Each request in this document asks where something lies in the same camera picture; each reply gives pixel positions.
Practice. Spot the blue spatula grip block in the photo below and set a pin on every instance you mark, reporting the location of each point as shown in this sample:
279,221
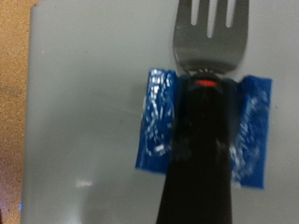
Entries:
157,124

